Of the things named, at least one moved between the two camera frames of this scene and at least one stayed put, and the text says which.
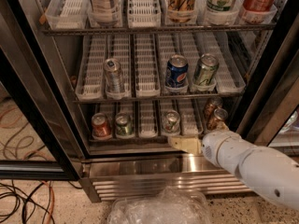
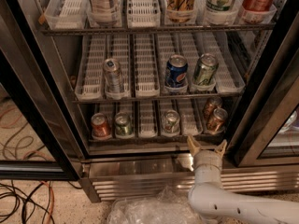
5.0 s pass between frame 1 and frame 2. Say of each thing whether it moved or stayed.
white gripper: moved
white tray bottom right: stayed
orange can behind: stayed
